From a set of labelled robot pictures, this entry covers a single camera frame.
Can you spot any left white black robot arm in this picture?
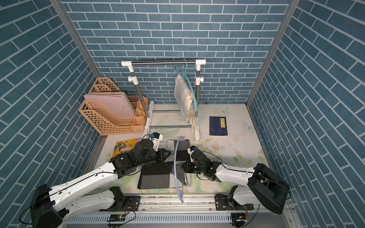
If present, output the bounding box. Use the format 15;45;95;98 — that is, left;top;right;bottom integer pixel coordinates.
29;139;171;228

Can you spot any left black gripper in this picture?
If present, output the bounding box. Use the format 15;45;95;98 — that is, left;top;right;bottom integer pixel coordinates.
136;148;173;167

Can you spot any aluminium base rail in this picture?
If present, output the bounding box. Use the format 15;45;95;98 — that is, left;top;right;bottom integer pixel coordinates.
60;194;301;228

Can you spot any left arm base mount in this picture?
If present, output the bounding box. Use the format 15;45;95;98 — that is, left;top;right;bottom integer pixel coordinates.
100;187;141;211

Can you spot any teal plastic hanger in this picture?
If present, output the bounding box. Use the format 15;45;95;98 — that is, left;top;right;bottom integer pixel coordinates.
175;59;199;116

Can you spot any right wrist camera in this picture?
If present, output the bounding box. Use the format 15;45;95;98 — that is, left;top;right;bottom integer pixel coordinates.
187;146;198;155

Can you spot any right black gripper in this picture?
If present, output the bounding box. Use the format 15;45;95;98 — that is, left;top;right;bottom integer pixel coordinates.
180;160;206;174

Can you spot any white steel clothes rack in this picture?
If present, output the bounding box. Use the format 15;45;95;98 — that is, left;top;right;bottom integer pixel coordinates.
121;58;206;142

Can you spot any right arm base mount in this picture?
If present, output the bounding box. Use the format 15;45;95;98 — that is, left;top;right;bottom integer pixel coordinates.
214;185;254;211

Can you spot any plaid cream blue scarf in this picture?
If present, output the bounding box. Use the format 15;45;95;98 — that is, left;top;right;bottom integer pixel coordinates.
174;75;197;135

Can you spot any black grey checkered mat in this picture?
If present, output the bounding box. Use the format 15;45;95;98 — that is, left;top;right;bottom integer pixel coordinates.
137;139;191;190

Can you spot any dark blue book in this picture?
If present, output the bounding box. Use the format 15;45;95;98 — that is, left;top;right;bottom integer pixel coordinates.
209;116;228;136

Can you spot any floral tablecloth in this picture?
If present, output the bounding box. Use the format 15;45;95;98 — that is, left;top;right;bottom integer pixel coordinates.
87;104;269;195

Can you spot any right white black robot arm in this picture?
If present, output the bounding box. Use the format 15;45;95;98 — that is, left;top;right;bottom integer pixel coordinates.
182;147;290;214

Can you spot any yellow illustrated book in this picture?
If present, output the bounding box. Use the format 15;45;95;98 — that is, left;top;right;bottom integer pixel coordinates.
112;138;140;157

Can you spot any green circuit board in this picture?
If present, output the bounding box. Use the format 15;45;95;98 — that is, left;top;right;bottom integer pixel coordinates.
107;214;126;223

